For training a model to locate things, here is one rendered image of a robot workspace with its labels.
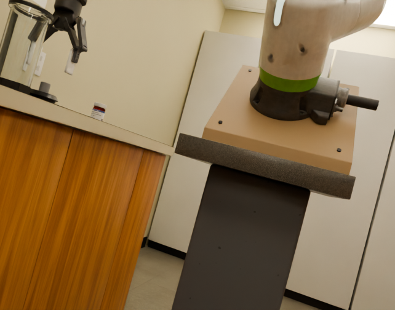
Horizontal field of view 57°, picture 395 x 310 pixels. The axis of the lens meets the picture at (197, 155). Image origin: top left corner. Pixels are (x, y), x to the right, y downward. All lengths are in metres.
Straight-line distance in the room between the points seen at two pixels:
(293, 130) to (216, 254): 0.29
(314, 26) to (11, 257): 0.85
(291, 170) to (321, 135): 0.13
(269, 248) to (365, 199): 2.61
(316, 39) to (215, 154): 0.27
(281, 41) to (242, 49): 2.88
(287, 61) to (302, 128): 0.14
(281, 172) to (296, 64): 0.21
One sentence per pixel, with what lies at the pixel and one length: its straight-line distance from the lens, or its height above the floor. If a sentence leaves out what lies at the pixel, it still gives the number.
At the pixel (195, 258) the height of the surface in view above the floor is 0.71.
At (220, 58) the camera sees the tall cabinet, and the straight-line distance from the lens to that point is 3.59.
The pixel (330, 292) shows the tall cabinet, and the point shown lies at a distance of 3.36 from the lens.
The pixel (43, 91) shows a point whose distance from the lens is 1.13.
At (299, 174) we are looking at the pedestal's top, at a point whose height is 0.92.
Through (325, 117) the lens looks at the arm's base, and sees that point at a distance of 0.77.
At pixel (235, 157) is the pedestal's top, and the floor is 0.92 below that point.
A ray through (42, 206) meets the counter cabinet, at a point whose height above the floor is 0.68.
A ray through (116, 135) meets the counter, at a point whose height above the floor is 0.91.
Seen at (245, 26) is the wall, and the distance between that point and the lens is 4.17.
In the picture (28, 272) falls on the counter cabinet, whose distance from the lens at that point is 1.10.
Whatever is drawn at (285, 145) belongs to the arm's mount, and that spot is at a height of 0.97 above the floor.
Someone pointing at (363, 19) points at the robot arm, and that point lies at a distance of 0.81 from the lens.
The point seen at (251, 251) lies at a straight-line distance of 0.72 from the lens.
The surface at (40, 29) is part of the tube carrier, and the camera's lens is 1.05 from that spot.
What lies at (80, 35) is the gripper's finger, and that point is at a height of 1.16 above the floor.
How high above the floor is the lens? 0.89
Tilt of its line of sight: 2 degrees up
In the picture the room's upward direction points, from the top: 15 degrees clockwise
